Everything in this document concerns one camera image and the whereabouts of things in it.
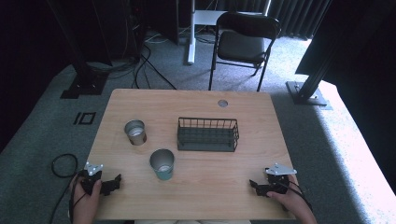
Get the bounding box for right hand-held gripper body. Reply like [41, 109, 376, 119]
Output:
[265, 162, 298, 194]

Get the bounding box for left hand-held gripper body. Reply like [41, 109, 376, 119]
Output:
[81, 161, 105, 196]

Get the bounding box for teal steel cup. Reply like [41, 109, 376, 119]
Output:
[148, 148, 176, 181]

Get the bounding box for silver steel cup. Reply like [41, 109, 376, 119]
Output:
[124, 119, 148, 147]

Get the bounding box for black wire basket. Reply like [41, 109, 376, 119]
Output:
[177, 117, 240, 153]

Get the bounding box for person's right hand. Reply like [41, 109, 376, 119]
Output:
[266, 175, 307, 216]

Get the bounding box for person's left hand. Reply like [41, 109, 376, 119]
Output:
[72, 179, 103, 218]

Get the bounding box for black metal stand grey base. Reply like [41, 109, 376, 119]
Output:
[285, 0, 334, 107]

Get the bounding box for black metal stand flat base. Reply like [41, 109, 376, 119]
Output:
[46, 0, 110, 100]

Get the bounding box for black folding chair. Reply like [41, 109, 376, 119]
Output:
[208, 11, 282, 92]

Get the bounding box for dark grey curtain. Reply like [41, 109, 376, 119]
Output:
[267, 0, 332, 41]

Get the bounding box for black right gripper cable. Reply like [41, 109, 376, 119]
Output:
[275, 180, 313, 212]

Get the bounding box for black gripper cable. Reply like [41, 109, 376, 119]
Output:
[68, 171, 85, 224]
[275, 180, 313, 212]

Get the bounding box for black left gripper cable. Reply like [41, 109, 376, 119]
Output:
[68, 171, 85, 224]

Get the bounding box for black looped floor cable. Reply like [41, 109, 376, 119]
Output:
[49, 153, 79, 224]

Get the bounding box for bundle of black floor cables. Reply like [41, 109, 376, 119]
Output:
[87, 27, 178, 91]

